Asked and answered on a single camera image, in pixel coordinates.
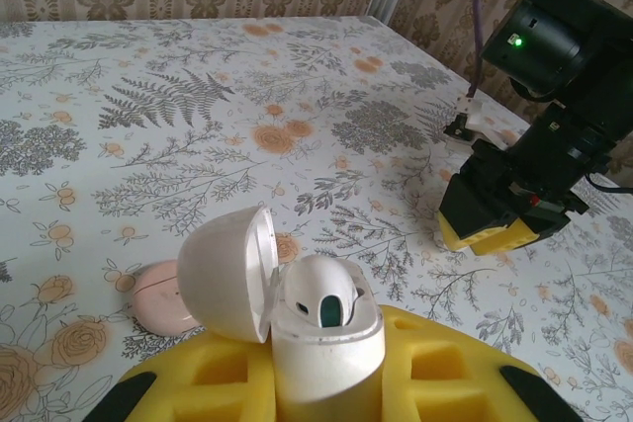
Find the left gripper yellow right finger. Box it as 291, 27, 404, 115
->
378, 305, 585, 422

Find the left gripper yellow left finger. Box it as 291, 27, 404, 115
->
101, 330, 283, 422

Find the pink earbud charging case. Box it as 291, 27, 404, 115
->
131, 261, 205, 337

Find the white earbud charging case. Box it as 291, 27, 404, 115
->
176, 204, 387, 422

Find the white wireless earbud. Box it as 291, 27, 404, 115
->
281, 254, 361, 329

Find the floral patterned table cover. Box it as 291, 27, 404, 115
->
0, 14, 633, 422

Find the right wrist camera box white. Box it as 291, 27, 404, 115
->
447, 95, 520, 151

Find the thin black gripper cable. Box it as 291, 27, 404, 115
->
583, 172, 633, 195

